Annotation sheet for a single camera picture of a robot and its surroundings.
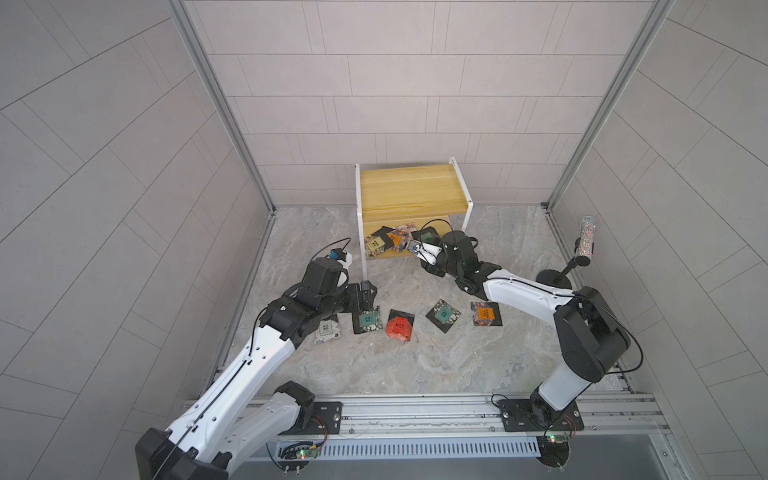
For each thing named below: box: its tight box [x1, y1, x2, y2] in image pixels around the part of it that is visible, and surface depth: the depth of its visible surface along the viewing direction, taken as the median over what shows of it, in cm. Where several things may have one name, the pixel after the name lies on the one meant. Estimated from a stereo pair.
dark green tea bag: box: [411, 226, 442, 245], surface depth 91 cm
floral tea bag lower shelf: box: [395, 222, 417, 241], surface depth 91 cm
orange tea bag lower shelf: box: [386, 232, 403, 252], surface depth 88 cm
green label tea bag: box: [425, 298, 461, 334], surface depth 90 cm
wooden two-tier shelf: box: [354, 157, 474, 281], surface depth 80 cm
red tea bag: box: [386, 309, 415, 342], surface depth 88 cm
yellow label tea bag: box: [364, 226, 396, 259], surface depth 88 cm
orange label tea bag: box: [470, 302, 503, 326], surface depth 90 cm
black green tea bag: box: [358, 306, 383, 331], surface depth 88 cm
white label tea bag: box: [314, 314, 341, 344], surface depth 86 cm
